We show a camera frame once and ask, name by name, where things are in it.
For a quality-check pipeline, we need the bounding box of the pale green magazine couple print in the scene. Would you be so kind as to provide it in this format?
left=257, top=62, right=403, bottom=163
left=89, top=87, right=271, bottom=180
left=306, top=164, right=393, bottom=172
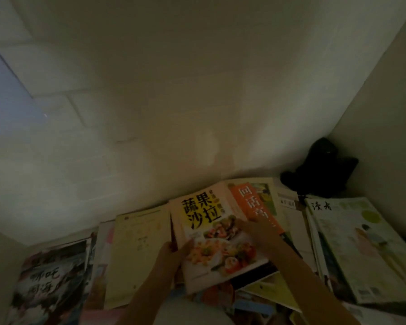
left=304, top=196, right=406, bottom=306

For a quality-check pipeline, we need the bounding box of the black cloth object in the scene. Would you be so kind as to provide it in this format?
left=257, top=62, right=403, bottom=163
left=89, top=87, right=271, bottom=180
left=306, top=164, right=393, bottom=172
left=280, top=137, right=360, bottom=199

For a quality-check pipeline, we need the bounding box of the person's left forearm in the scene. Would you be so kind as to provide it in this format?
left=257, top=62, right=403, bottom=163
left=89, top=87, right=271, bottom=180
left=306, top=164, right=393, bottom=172
left=116, top=269, right=180, bottom=325

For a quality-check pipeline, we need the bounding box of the pile of books and magazines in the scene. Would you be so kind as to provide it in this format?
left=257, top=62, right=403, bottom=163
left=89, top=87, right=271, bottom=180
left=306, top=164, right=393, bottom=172
left=5, top=177, right=406, bottom=325

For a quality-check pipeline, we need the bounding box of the yellow salad cookbook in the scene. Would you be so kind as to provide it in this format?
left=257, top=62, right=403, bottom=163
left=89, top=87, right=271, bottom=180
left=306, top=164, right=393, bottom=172
left=169, top=188, right=270, bottom=296

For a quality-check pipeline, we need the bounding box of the person's right hand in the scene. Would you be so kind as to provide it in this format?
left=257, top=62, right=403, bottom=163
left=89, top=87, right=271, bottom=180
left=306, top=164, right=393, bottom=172
left=235, top=218, right=289, bottom=265

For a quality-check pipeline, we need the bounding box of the cream yellow book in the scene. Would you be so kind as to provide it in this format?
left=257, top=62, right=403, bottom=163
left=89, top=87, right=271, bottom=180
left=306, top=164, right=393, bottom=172
left=104, top=203, right=173, bottom=311

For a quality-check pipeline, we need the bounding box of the person's right forearm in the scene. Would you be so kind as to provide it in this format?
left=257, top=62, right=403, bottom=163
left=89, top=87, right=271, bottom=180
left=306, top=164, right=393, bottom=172
left=269, top=248, right=361, bottom=325

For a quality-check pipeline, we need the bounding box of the person's left hand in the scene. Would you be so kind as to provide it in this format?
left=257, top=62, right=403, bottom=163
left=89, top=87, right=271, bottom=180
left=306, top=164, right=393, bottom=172
left=154, top=238, right=194, bottom=285

